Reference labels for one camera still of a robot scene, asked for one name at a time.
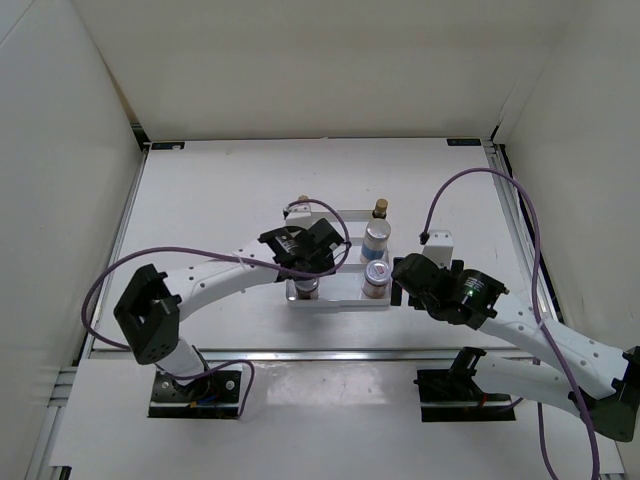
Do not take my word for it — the left blue corner label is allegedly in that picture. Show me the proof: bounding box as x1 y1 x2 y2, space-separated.
150 142 185 151

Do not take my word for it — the right blue corner label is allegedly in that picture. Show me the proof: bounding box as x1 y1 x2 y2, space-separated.
446 138 482 147

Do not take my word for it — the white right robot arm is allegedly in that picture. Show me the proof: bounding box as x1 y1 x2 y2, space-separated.
392 253 639 442

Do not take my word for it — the aluminium frame rail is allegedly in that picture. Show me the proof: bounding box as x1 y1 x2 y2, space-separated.
24 122 151 480
482 139 564 324

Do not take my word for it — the blue corner label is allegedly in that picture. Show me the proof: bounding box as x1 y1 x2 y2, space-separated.
446 138 482 147
150 142 185 151

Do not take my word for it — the aluminium left frame rail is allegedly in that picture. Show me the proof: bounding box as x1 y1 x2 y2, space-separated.
24 122 151 480

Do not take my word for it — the white tiered organizer tray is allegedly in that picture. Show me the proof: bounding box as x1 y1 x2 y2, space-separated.
286 201 392 311

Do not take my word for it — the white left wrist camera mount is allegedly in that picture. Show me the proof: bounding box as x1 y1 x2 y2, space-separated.
283 202 313 229

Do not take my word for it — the short white-lid jar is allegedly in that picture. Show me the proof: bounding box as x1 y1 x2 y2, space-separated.
362 260 391 299
294 278 320 300

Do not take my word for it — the aluminium front rail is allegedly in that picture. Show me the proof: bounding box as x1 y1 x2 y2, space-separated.
86 347 532 362

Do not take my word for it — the aluminium right frame rail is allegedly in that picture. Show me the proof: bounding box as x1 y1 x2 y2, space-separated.
482 139 564 324

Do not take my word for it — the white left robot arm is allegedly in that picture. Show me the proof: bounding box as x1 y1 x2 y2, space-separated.
114 219 350 400

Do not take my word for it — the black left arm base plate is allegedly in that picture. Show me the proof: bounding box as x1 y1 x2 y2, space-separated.
147 366 243 420

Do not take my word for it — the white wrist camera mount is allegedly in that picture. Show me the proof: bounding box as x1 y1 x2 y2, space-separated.
283 202 313 229
422 230 454 269

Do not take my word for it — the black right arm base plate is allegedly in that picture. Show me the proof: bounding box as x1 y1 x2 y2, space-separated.
414 369 516 423

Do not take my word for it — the tall silver-lid jar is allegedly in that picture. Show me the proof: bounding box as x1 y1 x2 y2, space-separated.
360 218 391 262

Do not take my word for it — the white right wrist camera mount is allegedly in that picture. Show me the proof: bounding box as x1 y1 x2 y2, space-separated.
422 230 454 269

